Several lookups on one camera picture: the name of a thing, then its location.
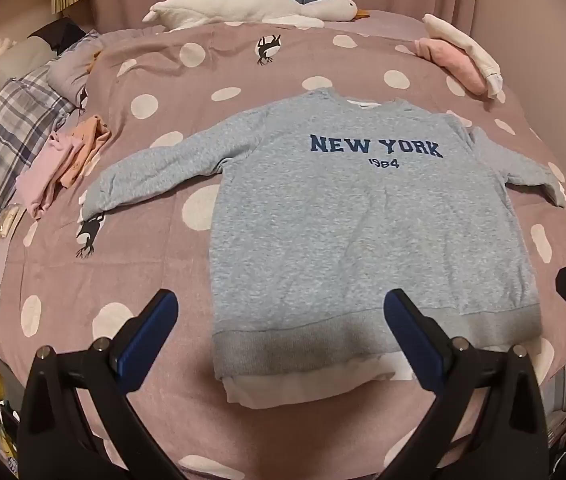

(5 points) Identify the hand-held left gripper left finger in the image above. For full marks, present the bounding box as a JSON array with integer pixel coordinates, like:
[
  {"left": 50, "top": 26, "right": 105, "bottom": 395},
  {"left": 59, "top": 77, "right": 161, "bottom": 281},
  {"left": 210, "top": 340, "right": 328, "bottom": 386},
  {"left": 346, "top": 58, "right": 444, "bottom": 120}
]
[{"left": 15, "top": 289, "right": 188, "bottom": 480}]

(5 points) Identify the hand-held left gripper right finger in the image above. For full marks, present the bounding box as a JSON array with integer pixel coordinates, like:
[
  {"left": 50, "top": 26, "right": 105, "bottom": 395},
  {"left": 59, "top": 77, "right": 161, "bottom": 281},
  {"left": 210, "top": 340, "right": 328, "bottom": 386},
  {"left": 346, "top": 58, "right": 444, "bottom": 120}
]
[{"left": 383, "top": 288, "right": 548, "bottom": 480}]

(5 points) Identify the grey printed sweatshirt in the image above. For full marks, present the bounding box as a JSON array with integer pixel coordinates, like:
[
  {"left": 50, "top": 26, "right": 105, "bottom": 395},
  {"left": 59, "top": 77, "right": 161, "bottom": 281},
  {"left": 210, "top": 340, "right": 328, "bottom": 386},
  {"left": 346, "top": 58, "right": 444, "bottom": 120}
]
[{"left": 80, "top": 87, "right": 566, "bottom": 408}]

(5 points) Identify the pink polka dot blanket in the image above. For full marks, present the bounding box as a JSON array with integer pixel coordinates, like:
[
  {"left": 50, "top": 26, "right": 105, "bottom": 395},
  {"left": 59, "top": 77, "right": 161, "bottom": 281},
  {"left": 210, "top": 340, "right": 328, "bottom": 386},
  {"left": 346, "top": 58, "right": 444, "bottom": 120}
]
[{"left": 0, "top": 20, "right": 566, "bottom": 480}]

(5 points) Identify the clear plastic wrapped item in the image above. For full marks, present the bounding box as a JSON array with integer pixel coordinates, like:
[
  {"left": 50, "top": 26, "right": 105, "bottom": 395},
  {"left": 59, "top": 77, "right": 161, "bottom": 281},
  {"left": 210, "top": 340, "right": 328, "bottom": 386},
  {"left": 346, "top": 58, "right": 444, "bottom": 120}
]
[{"left": 0, "top": 204, "right": 24, "bottom": 239}]

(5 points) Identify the light pink folded clothing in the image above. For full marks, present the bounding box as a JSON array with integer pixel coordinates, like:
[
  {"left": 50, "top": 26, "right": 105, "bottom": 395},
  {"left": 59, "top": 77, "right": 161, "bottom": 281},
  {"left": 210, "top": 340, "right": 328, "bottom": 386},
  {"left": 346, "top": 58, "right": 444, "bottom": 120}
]
[{"left": 15, "top": 132, "right": 86, "bottom": 219}]

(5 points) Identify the orange folded clothing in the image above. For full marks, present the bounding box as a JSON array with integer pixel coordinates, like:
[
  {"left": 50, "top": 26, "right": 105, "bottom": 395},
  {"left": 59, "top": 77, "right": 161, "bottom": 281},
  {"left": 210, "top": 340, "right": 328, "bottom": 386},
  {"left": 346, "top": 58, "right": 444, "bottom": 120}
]
[{"left": 60, "top": 115, "right": 112, "bottom": 189}]

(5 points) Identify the blue plaid quilt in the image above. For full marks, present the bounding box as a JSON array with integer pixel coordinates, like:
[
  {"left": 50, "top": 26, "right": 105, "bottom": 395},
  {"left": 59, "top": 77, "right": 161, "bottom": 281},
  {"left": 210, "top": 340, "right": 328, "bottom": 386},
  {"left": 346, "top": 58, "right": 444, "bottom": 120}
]
[{"left": 0, "top": 65, "right": 80, "bottom": 297}]

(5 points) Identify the white folded garment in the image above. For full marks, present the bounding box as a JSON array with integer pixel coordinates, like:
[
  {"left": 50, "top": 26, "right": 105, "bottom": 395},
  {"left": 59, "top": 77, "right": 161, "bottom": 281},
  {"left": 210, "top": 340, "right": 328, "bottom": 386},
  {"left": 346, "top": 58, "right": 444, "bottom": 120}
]
[{"left": 422, "top": 13, "right": 505, "bottom": 99}]

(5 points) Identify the lilac grey quilt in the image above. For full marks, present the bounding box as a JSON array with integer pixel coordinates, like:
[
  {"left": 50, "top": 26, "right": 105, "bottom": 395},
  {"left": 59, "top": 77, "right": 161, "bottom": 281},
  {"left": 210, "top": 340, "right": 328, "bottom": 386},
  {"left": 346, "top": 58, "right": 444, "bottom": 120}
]
[{"left": 45, "top": 30, "right": 107, "bottom": 102}]

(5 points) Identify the grey green pillow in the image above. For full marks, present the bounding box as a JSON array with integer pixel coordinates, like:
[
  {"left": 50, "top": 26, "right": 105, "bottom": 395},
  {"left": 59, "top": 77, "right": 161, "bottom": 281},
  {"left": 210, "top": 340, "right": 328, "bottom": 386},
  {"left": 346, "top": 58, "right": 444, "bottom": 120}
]
[{"left": 0, "top": 35, "right": 60, "bottom": 92}]

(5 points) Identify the dark pillow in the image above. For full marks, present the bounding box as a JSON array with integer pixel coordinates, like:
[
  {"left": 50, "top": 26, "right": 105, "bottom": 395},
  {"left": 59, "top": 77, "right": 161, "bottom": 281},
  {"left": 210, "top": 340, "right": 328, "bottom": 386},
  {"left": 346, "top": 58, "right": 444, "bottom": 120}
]
[{"left": 28, "top": 17, "right": 87, "bottom": 54}]

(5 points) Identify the white goose plush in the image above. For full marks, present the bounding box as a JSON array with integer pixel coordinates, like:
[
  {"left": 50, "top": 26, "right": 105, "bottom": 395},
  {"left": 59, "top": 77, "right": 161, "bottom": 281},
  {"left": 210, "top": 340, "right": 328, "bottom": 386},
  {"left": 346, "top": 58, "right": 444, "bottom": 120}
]
[{"left": 143, "top": 0, "right": 370, "bottom": 29}]

